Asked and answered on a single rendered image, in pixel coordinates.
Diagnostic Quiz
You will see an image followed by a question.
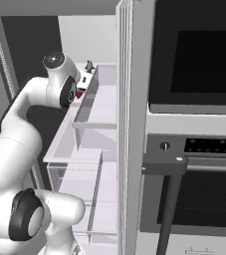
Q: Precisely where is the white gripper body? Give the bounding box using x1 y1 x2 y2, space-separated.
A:
83 69 97 84

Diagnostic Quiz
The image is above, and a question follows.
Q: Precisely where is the steel oven handle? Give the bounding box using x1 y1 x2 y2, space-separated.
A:
185 163 226 174

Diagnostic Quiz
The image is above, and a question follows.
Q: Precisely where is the dark grey stool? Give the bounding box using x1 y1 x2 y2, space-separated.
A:
140 154 189 255

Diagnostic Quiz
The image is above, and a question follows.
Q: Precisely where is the white fridge door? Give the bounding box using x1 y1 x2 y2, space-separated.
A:
43 0 157 255

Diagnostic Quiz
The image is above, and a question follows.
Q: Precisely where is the clear fridge door shelf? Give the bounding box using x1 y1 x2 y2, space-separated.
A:
72 64 117 131
72 198 118 237
43 113 117 203

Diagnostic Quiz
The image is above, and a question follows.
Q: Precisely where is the grey fridge body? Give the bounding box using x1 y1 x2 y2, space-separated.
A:
0 0 119 193

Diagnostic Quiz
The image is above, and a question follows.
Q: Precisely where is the black microwave oven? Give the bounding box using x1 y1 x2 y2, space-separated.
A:
147 0 226 117

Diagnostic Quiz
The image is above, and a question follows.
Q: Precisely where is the steel oven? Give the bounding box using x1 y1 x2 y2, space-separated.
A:
138 114 226 255

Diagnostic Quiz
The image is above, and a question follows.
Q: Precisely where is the round oven knob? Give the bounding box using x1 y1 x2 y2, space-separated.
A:
159 140 171 152

